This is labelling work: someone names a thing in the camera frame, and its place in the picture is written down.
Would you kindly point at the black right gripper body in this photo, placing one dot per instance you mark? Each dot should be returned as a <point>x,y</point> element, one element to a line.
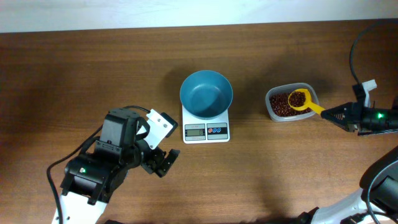
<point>352,116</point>

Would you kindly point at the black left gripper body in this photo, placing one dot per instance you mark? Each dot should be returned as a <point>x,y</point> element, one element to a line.
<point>154,160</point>

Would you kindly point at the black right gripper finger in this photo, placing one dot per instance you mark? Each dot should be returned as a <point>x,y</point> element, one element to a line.
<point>339,120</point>
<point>341,109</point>

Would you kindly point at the yellow plastic measuring scoop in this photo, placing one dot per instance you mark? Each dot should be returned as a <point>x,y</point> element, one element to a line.
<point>301,100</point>

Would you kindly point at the clear container of red beans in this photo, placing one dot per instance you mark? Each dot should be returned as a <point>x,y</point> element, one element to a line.
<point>278,107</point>

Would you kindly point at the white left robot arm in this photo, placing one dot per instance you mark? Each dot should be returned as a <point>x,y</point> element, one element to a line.
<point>126,140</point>

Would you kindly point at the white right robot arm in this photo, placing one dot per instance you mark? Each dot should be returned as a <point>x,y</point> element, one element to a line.
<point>376,197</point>

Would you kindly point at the white digital kitchen scale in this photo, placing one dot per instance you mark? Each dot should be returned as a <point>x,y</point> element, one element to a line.
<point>200,131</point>

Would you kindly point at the blue-grey bowl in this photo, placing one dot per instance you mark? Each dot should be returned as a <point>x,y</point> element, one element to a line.
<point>206,94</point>

